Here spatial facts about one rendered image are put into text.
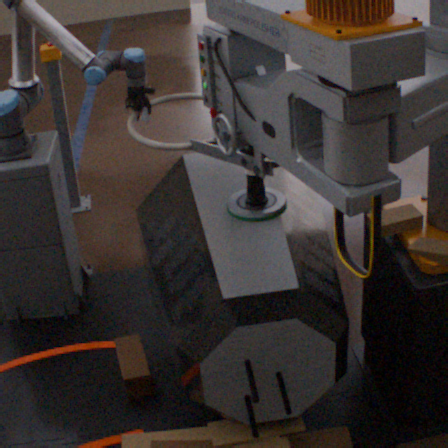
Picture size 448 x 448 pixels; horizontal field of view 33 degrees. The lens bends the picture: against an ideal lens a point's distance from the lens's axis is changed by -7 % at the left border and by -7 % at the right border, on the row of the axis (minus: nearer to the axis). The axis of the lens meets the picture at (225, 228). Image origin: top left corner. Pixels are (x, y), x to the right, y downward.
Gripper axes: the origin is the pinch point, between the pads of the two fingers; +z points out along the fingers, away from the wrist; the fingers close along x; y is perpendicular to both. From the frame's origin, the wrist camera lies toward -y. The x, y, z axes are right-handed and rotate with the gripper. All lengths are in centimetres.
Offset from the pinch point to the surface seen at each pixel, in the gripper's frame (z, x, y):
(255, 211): -5, 84, 41
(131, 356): 70, 39, 70
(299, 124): -58, 111, 60
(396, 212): -6, 130, 16
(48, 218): 35, -24, 47
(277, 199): -4, 86, 30
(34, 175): 12, -29, 47
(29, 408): 82, 12, 114
